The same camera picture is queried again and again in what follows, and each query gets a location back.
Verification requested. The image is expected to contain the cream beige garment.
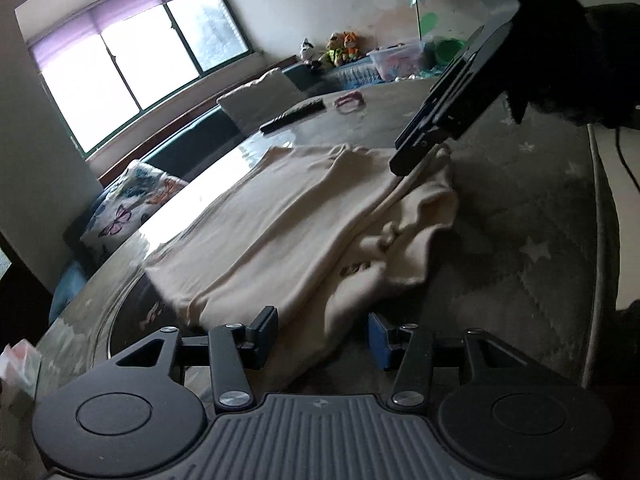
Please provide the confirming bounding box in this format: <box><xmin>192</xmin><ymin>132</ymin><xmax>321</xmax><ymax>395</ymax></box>
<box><xmin>145</xmin><ymin>144</ymin><xmax>458</xmax><ymax>366</ymax></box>

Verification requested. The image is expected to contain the clear plastic storage box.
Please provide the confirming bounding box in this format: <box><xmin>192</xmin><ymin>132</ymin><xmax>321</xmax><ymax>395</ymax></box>
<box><xmin>368</xmin><ymin>40</ymin><xmax>424</xmax><ymax>81</ymax></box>

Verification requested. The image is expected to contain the round black induction cooker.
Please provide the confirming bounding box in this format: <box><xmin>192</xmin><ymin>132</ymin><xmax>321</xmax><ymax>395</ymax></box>
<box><xmin>91</xmin><ymin>273</ymin><xmax>204</xmax><ymax>366</ymax></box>

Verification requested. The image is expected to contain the stuffed toy group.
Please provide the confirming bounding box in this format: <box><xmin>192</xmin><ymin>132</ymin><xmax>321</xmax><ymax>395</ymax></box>
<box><xmin>299</xmin><ymin>32</ymin><xmax>362</xmax><ymax>70</ymax></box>

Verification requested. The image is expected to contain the black remote control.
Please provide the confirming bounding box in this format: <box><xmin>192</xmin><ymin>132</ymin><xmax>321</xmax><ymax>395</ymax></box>
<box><xmin>259</xmin><ymin>99</ymin><xmax>326</xmax><ymax>134</ymax></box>

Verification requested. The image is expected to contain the beige cushion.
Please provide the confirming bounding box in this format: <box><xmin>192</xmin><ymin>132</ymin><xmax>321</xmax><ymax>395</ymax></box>
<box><xmin>217</xmin><ymin>68</ymin><xmax>306</xmax><ymax>134</ymax></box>

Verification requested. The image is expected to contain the butterfly print pillow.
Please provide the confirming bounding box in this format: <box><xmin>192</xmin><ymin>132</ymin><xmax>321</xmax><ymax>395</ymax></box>
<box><xmin>80</xmin><ymin>159</ymin><xmax>188</xmax><ymax>266</ymax></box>

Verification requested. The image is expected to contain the tissue box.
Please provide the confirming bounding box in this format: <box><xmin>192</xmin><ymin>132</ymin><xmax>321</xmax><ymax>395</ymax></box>
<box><xmin>0</xmin><ymin>339</ymin><xmax>42</xmax><ymax>418</ymax></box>

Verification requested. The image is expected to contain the pink hair tie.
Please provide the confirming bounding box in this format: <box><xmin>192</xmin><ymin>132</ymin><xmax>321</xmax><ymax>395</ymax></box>
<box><xmin>333</xmin><ymin>90</ymin><xmax>367</xmax><ymax>113</ymax></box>

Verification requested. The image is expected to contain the black cable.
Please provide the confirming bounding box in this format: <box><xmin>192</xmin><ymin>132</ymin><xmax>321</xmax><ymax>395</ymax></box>
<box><xmin>613</xmin><ymin>127</ymin><xmax>640</xmax><ymax>201</ymax></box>

